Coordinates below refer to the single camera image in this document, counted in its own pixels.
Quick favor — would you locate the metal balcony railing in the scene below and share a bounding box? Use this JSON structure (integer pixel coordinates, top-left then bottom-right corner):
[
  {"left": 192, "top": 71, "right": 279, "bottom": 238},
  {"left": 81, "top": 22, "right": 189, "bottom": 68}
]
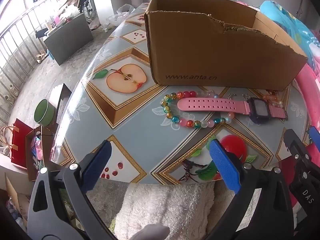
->
[{"left": 0, "top": 0, "right": 58, "bottom": 120}]

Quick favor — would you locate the brown cardboard box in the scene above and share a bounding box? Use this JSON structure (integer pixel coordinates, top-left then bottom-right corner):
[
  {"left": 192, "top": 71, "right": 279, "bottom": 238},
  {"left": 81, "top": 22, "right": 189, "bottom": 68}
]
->
[{"left": 144, "top": 0, "right": 308, "bottom": 92}]

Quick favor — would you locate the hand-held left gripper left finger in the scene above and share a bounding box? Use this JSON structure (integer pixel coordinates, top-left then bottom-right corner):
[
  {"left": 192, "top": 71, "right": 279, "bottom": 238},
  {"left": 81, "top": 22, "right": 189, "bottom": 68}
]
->
[{"left": 27, "top": 139, "right": 118, "bottom": 240}]

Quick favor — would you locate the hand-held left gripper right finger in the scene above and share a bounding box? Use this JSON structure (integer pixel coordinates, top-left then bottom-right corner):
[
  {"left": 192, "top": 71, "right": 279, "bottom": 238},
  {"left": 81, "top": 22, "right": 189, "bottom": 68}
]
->
[{"left": 209, "top": 138, "right": 295, "bottom": 240}]

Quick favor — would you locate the white fluffy cloth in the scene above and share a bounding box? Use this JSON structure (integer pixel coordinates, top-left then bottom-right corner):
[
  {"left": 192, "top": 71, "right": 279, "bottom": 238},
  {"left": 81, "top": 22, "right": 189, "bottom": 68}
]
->
[{"left": 114, "top": 181, "right": 218, "bottom": 240}]

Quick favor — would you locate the red paper bag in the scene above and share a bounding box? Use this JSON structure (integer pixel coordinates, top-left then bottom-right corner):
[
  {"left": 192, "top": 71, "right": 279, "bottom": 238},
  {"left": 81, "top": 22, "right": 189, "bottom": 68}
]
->
[{"left": 10, "top": 119, "right": 37, "bottom": 168}]

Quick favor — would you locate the wheelchair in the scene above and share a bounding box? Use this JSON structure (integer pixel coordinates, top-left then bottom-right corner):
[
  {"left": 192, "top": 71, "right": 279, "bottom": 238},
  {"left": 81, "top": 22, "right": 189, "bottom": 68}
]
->
[{"left": 79, "top": 0, "right": 94, "bottom": 19}]

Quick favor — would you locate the wooden stool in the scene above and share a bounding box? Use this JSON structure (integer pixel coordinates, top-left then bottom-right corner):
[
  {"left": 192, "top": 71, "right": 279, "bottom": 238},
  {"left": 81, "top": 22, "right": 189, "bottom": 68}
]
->
[{"left": 47, "top": 83, "right": 73, "bottom": 128}]

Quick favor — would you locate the green cup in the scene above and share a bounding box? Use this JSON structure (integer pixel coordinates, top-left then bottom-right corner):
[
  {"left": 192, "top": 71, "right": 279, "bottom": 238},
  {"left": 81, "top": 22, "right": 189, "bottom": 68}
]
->
[{"left": 34, "top": 99, "right": 56, "bottom": 127}]

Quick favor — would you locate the white plastic bag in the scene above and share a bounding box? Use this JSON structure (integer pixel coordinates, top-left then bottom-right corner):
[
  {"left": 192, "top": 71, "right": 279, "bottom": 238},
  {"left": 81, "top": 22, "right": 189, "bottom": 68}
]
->
[{"left": 107, "top": 4, "right": 135, "bottom": 27}]

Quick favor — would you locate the multicoloured glass bead bracelet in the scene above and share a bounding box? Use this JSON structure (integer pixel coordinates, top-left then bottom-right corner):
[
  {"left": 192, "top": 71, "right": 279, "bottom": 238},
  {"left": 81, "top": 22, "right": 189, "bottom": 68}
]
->
[{"left": 160, "top": 91, "right": 235, "bottom": 130}]

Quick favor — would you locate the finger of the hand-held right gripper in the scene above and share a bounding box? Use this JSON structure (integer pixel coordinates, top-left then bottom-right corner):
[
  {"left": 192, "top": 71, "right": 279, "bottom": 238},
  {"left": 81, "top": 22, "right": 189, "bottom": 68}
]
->
[
  {"left": 284, "top": 129, "right": 316, "bottom": 180},
  {"left": 308, "top": 126, "right": 320, "bottom": 153}
]

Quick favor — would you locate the dark purple smartwatch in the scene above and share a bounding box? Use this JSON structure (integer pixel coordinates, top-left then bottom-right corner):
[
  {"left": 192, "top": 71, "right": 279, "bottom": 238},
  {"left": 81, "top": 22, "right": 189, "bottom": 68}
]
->
[{"left": 177, "top": 97, "right": 288, "bottom": 125}]

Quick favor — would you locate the pink floral blanket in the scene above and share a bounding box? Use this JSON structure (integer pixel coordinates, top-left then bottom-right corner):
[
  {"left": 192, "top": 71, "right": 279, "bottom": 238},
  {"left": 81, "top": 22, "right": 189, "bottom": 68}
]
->
[{"left": 281, "top": 62, "right": 320, "bottom": 198}]

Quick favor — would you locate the grey cabinet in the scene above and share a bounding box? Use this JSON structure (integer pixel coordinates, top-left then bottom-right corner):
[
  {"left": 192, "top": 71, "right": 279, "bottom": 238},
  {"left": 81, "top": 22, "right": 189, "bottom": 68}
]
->
[{"left": 44, "top": 12, "right": 94, "bottom": 65}]

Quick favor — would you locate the peach bead bracelet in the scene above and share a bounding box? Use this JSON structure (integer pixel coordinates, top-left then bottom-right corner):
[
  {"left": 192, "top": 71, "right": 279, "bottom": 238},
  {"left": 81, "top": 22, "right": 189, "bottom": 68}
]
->
[{"left": 262, "top": 92, "right": 285, "bottom": 109}]

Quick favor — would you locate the blue patterned quilt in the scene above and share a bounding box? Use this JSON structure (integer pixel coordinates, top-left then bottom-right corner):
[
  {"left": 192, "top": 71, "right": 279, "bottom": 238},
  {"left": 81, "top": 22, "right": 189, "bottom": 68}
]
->
[{"left": 259, "top": 0, "right": 320, "bottom": 68}]

